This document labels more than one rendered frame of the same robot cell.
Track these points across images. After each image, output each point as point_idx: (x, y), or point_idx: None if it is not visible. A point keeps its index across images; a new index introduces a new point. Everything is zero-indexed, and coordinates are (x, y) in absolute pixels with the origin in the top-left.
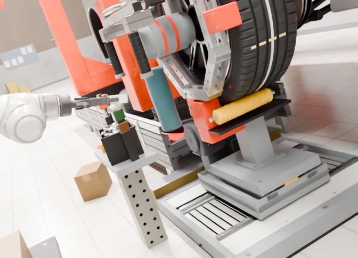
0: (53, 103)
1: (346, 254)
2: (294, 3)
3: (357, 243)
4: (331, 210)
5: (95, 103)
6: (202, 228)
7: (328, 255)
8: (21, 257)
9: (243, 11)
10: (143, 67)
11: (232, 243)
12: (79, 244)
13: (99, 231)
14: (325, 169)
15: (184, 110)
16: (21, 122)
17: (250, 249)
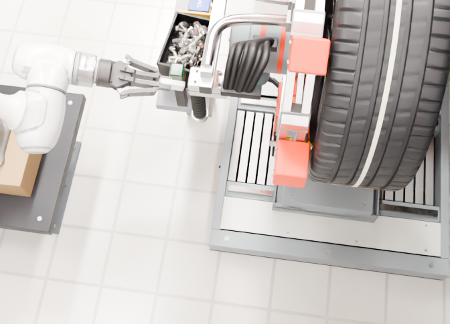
0: (87, 83)
1: (296, 297)
2: (404, 187)
3: (315, 296)
4: (326, 260)
5: (136, 95)
6: (234, 153)
7: (286, 285)
8: (26, 162)
9: (321, 173)
10: (194, 114)
11: (230, 210)
12: (140, 28)
13: (169, 23)
14: (373, 218)
15: None
16: (27, 150)
17: (234, 234)
